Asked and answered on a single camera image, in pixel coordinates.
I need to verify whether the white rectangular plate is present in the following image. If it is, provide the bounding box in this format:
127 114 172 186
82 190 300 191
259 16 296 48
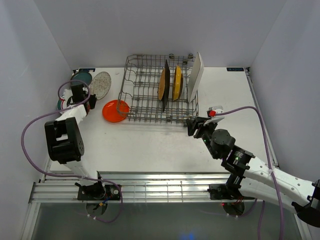
187 52 204 103

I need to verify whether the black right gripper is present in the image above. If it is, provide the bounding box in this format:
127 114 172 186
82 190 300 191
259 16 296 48
185 116 219 160

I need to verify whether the white plate striped rim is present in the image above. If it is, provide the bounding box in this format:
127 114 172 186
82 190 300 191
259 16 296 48
57 98 68 111

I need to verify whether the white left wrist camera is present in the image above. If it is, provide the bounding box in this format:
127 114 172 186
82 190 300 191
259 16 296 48
59 89 73 101

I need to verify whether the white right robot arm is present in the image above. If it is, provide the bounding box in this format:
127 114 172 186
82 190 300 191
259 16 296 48
186 117 320 228

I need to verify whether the orange round plate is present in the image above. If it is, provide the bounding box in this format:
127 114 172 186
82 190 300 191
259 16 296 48
102 99 130 123

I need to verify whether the black xdof label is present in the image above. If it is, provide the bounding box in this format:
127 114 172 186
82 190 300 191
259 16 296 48
226 67 245 72

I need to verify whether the grey wire dish rack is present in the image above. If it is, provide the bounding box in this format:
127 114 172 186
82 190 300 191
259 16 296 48
118 53 199 125

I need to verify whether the green square glazed plate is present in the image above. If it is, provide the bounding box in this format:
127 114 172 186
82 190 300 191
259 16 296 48
161 60 170 112

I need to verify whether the yellow polka dot plate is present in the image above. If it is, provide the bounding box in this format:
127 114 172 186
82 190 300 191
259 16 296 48
172 65 184 101

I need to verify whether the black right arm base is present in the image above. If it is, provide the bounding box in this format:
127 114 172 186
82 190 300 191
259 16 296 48
207 183 254 200

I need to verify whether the woven bamboo round plate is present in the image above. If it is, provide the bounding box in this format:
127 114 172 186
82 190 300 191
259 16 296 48
157 68 166 101

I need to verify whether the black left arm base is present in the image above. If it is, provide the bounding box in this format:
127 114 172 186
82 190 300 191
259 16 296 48
76 183 121 201

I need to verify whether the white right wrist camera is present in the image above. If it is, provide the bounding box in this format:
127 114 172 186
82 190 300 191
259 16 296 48
204 105 225 126

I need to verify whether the black label back left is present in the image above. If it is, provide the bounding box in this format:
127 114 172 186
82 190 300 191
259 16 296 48
73 68 96 74

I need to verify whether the speckled beige oval plate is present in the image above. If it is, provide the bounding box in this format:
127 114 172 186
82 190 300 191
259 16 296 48
89 71 112 101

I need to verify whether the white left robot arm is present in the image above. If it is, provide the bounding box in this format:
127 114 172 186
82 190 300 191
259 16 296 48
44 80 106 200

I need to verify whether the dark teal round plate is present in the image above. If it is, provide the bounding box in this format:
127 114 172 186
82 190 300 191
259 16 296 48
71 71 93 85

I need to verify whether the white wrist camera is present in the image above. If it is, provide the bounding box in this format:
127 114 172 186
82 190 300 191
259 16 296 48
204 105 225 126
59 89 73 101

